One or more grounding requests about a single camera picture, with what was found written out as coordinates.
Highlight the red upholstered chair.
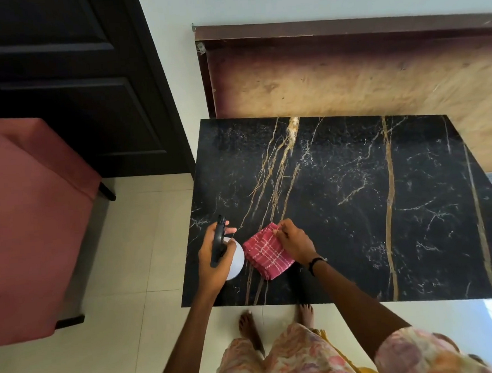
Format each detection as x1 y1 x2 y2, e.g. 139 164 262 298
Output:
0 110 127 349

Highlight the person's left foot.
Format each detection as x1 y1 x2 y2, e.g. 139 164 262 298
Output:
237 310 266 358

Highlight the floral dress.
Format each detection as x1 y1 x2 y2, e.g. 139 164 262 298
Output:
205 308 492 373

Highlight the person's right hand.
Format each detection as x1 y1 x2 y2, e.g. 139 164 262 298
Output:
271 216 320 270

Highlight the dark wooden door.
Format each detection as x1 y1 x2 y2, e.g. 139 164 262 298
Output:
0 0 196 188

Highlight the person's right foot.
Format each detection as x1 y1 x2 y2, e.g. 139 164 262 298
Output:
295 302 316 331

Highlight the pink checked cloth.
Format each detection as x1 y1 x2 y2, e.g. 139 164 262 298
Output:
241 221 297 283

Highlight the person's right forearm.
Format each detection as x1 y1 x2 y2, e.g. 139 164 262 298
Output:
309 254 412 354

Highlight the person's left forearm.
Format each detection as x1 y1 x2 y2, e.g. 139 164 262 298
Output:
145 287 231 373

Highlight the black wristband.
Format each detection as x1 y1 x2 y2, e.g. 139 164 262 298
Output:
307 255 329 277

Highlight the white spray bottle black trigger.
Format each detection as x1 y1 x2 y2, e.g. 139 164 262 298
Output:
206 213 247 283

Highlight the person's left hand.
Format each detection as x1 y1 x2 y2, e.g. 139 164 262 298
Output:
194 221 242 298

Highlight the person's foot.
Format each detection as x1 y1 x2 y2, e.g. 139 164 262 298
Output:
237 310 266 358
295 302 316 331

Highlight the brown wooden board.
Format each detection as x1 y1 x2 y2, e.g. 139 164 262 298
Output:
193 5 492 193

